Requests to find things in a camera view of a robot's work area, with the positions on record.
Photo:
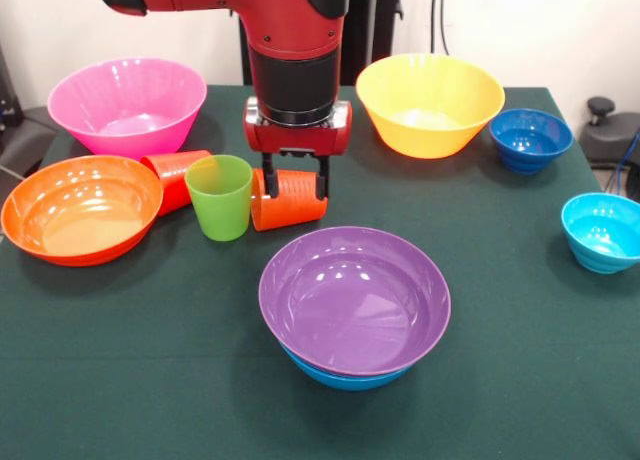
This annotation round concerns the sky blue bowl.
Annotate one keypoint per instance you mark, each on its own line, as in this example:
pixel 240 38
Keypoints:
pixel 345 380

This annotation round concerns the purple bowl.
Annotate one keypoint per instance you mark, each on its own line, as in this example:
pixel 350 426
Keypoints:
pixel 355 300

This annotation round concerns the green cup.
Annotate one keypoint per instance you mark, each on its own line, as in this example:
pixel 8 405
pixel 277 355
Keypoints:
pixel 220 205

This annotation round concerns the large pink bowl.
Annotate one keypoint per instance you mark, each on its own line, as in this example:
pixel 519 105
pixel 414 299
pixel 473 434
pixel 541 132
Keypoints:
pixel 125 105

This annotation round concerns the orange cup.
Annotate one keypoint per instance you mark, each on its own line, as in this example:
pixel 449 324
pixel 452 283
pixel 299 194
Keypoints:
pixel 295 200

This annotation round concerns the red cup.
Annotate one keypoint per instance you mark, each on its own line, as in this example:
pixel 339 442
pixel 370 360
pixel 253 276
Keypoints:
pixel 172 180

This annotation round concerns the small dark blue bowl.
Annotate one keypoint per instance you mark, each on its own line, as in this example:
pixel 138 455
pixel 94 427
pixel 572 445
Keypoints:
pixel 530 140

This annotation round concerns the orange bowl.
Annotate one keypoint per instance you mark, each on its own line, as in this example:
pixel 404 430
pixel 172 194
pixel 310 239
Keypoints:
pixel 80 215

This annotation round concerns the small cyan ribbed bowl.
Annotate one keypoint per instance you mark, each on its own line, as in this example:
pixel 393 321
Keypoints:
pixel 602 235

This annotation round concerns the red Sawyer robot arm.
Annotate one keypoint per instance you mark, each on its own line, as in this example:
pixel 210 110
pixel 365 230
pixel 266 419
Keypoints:
pixel 290 30

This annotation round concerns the dark green tablecloth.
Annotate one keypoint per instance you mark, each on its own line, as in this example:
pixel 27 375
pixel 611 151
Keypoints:
pixel 150 380

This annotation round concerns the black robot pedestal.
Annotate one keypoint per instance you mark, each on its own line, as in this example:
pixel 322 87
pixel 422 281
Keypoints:
pixel 370 30

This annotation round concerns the large yellow bowl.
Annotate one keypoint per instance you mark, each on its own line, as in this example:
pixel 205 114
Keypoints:
pixel 430 110

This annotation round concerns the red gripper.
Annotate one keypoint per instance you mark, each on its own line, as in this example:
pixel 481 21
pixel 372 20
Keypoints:
pixel 295 140

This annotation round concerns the black stand base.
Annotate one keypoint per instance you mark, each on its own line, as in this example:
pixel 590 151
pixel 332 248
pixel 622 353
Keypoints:
pixel 20 140
pixel 610 130

